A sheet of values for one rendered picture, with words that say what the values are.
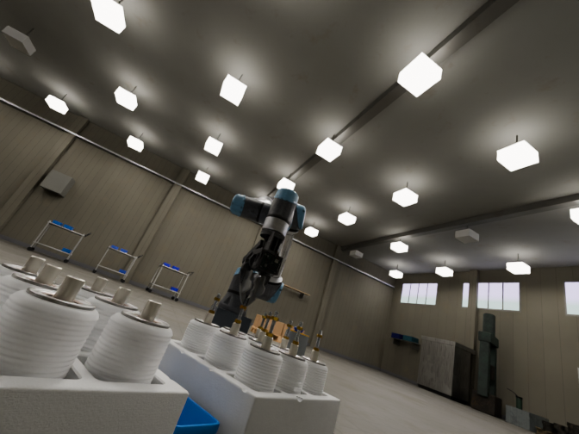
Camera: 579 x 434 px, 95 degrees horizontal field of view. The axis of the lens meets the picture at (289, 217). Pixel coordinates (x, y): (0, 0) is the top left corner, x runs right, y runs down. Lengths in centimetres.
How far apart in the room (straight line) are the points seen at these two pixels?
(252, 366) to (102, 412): 31
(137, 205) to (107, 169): 171
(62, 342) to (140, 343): 9
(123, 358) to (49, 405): 9
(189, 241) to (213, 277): 171
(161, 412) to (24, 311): 21
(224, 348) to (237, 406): 15
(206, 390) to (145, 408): 25
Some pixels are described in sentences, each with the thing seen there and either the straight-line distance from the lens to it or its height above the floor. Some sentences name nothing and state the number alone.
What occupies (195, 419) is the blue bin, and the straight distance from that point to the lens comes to 68.
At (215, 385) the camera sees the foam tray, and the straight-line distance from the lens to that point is 69.
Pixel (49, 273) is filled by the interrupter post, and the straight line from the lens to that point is 56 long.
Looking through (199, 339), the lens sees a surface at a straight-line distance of 83.
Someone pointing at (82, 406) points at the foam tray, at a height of 16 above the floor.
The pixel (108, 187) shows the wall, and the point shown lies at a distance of 1192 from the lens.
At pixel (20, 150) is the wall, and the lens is 1297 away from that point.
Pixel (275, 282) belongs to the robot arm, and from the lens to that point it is 138.
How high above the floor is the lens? 31
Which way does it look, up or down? 22 degrees up
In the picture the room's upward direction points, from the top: 20 degrees clockwise
